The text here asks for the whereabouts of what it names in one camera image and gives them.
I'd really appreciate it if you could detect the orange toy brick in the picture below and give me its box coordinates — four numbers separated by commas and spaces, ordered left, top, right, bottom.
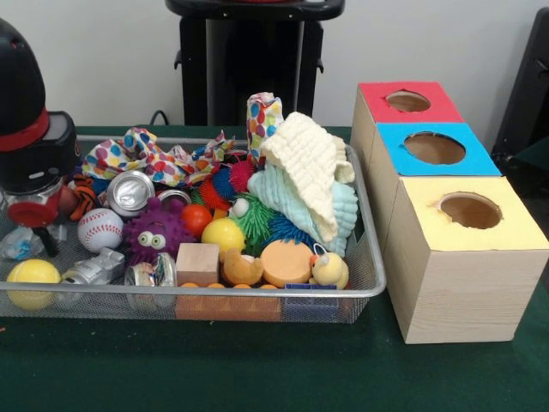
176, 282, 282, 322

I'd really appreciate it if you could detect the open-top silver can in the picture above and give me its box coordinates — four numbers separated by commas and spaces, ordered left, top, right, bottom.
125, 253, 178, 288

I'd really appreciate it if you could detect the small orange ball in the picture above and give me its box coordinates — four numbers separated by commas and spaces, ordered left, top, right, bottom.
180, 204, 214, 239

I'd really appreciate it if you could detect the clear plastic blue label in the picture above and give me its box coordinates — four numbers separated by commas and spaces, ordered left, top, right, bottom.
0, 226, 45, 262

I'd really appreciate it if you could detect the wooden box with three holes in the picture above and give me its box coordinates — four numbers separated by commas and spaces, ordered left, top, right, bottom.
352, 82, 549, 344

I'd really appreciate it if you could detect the orange foam duck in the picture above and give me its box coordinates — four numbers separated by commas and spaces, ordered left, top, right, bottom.
221, 239, 316, 288

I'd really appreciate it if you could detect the small yellow ball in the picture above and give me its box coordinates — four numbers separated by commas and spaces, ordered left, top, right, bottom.
202, 217, 246, 258

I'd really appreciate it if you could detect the small yellow rubber duck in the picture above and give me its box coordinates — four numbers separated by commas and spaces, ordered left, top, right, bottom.
310, 246, 350, 290

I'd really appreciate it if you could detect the shallow clear mesh bin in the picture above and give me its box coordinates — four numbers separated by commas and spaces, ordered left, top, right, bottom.
0, 134, 387, 324

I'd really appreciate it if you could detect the mint green cloth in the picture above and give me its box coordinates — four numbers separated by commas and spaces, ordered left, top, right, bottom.
249, 165, 359, 258

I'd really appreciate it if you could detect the wooden cube block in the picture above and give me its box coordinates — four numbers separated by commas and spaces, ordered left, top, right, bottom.
177, 243, 220, 287

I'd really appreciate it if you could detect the crushed clear plastic bottle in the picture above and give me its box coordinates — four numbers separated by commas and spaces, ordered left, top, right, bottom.
60, 247, 126, 286

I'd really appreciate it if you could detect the crushed silver can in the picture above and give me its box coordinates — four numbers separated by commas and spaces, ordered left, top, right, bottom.
106, 170, 156, 217

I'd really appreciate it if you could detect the white baseball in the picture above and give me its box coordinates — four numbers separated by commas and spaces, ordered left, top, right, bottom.
77, 208, 124, 254

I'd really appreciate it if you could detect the large green spiky ball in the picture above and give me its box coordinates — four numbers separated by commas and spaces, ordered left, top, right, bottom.
230, 192, 277, 257

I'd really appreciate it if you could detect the purple googly-eyed monster toy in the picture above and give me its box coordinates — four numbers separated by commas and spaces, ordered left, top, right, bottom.
123, 197, 196, 267

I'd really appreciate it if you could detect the multicolour polka dot cloth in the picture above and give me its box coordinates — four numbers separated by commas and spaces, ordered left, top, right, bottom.
246, 93, 285, 164
84, 127, 237, 188

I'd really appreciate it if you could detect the cream knit cloth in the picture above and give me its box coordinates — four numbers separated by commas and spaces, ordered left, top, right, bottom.
260, 112, 356, 244

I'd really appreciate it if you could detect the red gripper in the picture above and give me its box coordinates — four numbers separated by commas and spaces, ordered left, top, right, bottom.
7, 191, 63, 257

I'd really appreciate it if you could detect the blue spiky ball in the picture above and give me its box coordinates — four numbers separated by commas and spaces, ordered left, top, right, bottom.
268, 212, 317, 251

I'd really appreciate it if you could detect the black chair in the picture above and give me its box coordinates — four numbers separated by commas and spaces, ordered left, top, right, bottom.
498, 9, 549, 168

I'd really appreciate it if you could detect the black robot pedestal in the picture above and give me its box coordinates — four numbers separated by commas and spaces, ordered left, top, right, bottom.
166, 0, 346, 128

